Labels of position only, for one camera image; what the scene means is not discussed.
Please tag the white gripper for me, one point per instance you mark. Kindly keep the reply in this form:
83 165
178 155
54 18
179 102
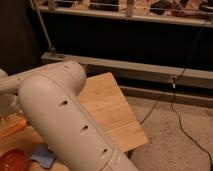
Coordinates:
8 104

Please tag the cluttered white shelf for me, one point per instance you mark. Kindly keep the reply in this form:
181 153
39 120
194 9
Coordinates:
176 12

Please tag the red ceramic bowl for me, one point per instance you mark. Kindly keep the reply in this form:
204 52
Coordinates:
13 160

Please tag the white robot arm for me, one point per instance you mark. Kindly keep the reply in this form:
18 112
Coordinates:
48 97

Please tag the blue cloth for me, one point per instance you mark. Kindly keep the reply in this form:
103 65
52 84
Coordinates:
43 156

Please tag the metal stand pole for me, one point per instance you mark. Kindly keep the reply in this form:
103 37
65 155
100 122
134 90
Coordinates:
50 46

